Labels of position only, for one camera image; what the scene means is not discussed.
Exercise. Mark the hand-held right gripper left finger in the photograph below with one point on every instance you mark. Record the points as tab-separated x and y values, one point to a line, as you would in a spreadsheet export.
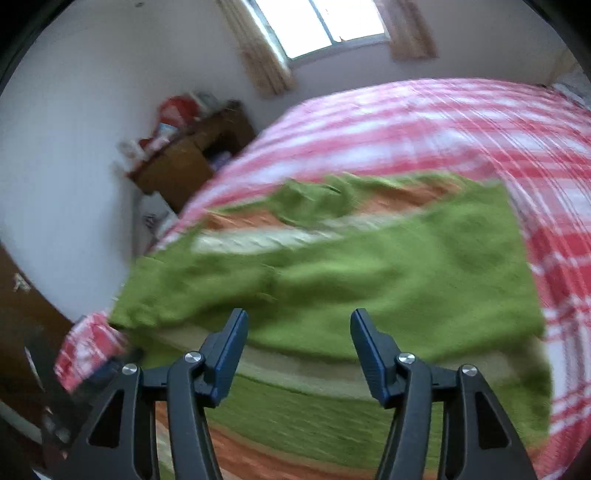
232	350

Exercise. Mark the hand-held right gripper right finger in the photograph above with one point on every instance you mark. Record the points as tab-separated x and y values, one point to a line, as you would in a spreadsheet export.
368	355

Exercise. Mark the green striped knit sweater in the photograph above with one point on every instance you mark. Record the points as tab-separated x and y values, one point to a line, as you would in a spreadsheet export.
369	258

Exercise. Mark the brown wooden desk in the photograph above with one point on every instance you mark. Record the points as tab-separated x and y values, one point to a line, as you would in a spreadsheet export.
184	161

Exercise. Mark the dark brown wooden furniture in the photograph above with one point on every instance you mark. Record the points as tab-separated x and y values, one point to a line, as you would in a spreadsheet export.
23	332

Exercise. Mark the red plaid bed sheet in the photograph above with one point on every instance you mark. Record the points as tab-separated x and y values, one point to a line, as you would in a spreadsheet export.
415	124

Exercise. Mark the beige curtain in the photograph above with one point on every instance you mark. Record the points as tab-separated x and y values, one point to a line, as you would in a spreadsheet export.
411	32
263	50

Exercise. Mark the window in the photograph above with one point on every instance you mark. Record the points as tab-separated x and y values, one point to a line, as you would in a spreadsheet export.
318	23

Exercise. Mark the grey patterned pillow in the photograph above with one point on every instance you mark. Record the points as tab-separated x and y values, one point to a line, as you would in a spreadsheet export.
575	87

